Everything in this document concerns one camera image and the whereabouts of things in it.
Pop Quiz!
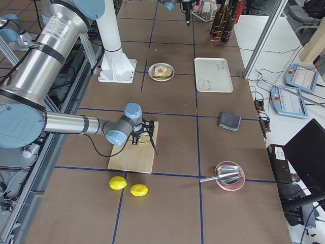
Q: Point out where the green wine bottle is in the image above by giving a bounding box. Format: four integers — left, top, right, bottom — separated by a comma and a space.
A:
221, 1, 238, 43
210, 0, 227, 38

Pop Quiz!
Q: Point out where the yellow lemon right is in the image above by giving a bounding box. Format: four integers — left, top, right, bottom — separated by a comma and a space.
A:
130, 184, 148, 196

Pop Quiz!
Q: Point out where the white round plate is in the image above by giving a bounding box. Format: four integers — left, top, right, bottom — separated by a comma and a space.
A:
148, 63, 175, 82

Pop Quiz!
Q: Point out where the cream bear serving tray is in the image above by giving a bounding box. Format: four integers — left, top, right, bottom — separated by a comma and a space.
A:
194, 57, 234, 93

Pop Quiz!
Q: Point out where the folded grey cloth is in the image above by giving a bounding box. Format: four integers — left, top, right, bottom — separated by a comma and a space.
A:
218, 111, 242, 131

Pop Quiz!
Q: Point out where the blue teach pendant near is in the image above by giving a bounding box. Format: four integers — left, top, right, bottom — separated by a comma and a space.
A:
271, 86, 308, 119

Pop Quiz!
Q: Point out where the pink bowl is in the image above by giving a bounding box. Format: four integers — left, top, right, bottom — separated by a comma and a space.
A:
214, 161, 246, 191

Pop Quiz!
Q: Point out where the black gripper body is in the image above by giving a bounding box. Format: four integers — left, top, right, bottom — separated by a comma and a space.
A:
181, 0, 195, 26
133, 119, 155, 133

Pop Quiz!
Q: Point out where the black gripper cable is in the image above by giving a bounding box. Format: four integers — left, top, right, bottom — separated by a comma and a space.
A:
83, 133, 133, 157

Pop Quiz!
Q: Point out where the green wine bottle near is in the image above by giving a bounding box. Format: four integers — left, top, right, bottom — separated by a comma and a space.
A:
221, 1, 238, 43

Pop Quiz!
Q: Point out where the copper wire bottle rack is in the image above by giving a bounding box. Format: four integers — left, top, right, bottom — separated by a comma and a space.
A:
209, 21, 233, 43

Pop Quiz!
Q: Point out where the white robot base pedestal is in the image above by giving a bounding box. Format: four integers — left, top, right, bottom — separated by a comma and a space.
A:
96, 1, 137, 83

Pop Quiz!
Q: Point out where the green wine bottle middle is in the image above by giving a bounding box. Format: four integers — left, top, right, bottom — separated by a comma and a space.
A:
210, 0, 227, 38

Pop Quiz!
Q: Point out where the yellow lemon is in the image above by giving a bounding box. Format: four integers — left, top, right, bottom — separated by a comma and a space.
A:
130, 184, 148, 196
109, 176, 127, 190

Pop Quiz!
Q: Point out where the wooden cutting board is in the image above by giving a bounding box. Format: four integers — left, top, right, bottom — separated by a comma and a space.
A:
107, 120, 159, 174

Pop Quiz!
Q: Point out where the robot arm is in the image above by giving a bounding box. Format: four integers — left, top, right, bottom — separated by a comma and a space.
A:
1, 1, 154, 148
159, 0, 200, 26

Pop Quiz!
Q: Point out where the aluminium frame post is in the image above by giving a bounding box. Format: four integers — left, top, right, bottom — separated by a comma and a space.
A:
243, 0, 288, 79

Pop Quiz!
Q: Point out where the white wire cup rack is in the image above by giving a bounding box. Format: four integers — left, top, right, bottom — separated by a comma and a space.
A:
192, 0, 221, 22

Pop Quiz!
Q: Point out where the blue teach pendant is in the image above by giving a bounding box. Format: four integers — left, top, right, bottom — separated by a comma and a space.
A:
271, 86, 308, 119
285, 64, 319, 94

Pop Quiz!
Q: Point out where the metal scoop with handle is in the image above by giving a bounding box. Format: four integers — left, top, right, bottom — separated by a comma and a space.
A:
200, 165, 241, 185

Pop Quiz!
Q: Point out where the yellow lemon left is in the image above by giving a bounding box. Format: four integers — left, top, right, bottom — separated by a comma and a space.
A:
109, 176, 127, 190

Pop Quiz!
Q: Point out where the blue teach pendant far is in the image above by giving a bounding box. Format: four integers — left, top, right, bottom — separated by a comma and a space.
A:
285, 64, 319, 94

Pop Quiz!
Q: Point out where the bread slice with fried egg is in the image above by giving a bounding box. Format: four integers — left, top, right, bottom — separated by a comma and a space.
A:
152, 66, 173, 79

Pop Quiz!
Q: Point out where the black laptop computer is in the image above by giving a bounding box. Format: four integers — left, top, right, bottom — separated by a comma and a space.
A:
267, 118, 324, 211

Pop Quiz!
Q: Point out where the toasted bread slice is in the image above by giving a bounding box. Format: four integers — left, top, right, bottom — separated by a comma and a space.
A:
127, 132, 151, 145

